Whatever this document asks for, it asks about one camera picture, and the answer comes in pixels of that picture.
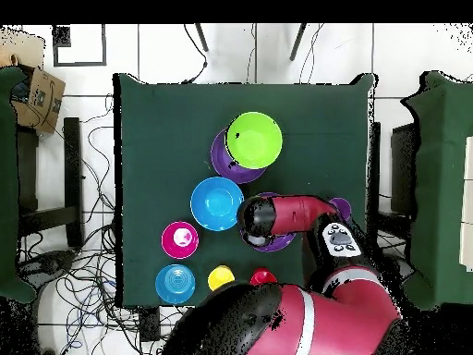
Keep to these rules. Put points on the large blue bowl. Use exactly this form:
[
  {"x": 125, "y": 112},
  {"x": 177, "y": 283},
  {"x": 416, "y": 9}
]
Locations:
[{"x": 216, "y": 203}]

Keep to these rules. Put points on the large purple bowl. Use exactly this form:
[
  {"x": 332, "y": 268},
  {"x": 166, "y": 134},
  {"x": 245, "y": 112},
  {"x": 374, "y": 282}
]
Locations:
[
  {"x": 277, "y": 244},
  {"x": 221, "y": 162}
]

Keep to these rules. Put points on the large green bowl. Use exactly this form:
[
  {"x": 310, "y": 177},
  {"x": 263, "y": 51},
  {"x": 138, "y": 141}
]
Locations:
[{"x": 255, "y": 142}]

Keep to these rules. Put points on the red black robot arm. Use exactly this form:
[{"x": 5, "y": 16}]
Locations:
[{"x": 332, "y": 325}]

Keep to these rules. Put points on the small red bowl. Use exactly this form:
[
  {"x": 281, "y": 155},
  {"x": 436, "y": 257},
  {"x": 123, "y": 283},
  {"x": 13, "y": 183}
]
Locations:
[{"x": 180, "y": 239}]

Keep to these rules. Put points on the yellow cup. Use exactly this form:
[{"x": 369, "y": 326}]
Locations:
[{"x": 218, "y": 277}]

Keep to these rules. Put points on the red cup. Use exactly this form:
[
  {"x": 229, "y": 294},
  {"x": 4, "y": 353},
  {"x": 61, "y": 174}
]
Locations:
[{"x": 263, "y": 275}]

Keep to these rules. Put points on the dark green tablecloth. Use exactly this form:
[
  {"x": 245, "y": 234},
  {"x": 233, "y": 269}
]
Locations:
[{"x": 166, "y": 148}]

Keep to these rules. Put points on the purple cup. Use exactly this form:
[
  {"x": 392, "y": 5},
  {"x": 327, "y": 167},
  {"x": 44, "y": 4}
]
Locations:
[{"x": 343, "y": 207}]

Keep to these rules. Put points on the small blue bowl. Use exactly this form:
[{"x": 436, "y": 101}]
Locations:
[{"x": 174, "y": 284}]

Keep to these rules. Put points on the black power box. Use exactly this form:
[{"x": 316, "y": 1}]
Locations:
[{"x": 149, "y": 323}]

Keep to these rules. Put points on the black tripod leg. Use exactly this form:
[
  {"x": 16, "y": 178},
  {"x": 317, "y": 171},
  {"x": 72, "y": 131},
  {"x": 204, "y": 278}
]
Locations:
[
  {"x": 201, "y": 37},
  {"x": 298, "y": 42}
]

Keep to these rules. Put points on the dark grey equipment base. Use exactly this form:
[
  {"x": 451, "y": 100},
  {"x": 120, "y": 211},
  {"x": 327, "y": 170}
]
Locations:
[{"x": 48, "y": 262}]

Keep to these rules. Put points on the green clothed side table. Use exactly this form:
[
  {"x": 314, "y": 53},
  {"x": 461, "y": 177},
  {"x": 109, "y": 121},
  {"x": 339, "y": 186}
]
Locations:
[
  {"x": 439, "y": 185},
  {"x": 7, "y": 185}
]

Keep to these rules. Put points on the brown cardboard box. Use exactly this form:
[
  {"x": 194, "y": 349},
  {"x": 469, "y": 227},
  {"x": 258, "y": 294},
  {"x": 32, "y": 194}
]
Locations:
[{"x": 44, "y": 100}]

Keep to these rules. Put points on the black chair frame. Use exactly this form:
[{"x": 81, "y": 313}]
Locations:
[{"x": 72, "y": 166}]

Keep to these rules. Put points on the black square floor frame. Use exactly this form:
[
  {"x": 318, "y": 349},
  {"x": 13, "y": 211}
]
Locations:
[{"x": 104, "y": 44}]

